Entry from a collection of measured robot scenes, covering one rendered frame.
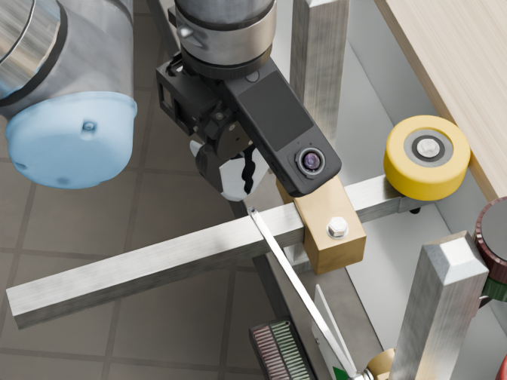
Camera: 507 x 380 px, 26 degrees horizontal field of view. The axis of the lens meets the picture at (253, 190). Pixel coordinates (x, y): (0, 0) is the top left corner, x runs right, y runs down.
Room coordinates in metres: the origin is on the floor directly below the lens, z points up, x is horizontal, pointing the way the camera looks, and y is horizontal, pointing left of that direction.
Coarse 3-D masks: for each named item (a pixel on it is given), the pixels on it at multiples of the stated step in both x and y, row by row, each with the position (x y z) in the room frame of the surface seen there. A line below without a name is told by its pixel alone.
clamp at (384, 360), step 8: (384, 352) 0.41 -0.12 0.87; (392, 352) 0.41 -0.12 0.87; (376, 360) 0.41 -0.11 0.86; (384, 360) 0.41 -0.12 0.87; (392, 360) 0.40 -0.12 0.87; (368, 368) 0.41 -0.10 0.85; (376, 368) 0.40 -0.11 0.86; (384, 368) 0.40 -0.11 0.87; (376, 376) 0.39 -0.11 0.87; (384, 376) 0.39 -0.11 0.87
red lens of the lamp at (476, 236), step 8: (496, 200) 0.42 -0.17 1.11; (488, 208) 0.41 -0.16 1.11; (480, 216) 0.40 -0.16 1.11; (480, 224) 0.40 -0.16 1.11; (480, 232) 0.39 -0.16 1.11; (480, 240) 0.38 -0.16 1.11; (480, 248) 0.38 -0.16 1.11; (488, 256) 0.37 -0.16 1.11; (488, 264) 0.37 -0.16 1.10; (496, 264) 0.37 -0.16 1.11; (504, 264) 0.37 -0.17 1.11; (496, 272) 0.37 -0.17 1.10; (504, 272) 0.36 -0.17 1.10; (504, 280) 0.36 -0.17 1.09
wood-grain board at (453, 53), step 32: (384, 0) 0.81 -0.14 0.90; (416, 0) 0.80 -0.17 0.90; (448, 0) 0.80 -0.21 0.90; (480, 0) 0.80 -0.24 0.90; (416, 32) 0.76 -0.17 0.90; (448, 32) 0.76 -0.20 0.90; (480, 32) 0.76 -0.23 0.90; (416, 64) 0.72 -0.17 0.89; (448, 64) 0.72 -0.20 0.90; (480, 64) 0.72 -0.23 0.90; (448, 96) 0.67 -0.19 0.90; (480, 96) 0.67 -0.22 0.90; (480, 128) 0.63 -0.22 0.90; (480, 160) 0.60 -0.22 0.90
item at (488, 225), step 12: (504, 204) 0.41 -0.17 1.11; (492, 216) 0.40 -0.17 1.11; (504, 216) 0.40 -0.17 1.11; (492, 228) 0.39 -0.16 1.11; (504, 228) 0.39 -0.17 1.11; (492, 240) 0.38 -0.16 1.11; (504, 240) 0.38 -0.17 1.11; (492, 252) 0.37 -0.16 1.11; (504, 252) 0.37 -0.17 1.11; (480, 300) 0.37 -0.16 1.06
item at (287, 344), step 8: (272, 328) 0.52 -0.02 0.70; (280, 328) 0.52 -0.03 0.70; (288, 328) 0.52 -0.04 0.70; (280, 336) 0.51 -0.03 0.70; (288, 336) 0.51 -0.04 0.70; (280, 344) 0.50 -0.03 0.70; (288, 344) 0.50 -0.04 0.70; (288, 352) 0.49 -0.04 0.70; (296, 352) 0.49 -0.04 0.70; (288, 360) 0.48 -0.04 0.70; (296, 360) 0.48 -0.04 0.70; (288, 368) 0.47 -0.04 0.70; (296, 368) 0.47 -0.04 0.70; (304, 368) 0.47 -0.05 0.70; (296, 376) 0.46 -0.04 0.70; (304, 376) 0.46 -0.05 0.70
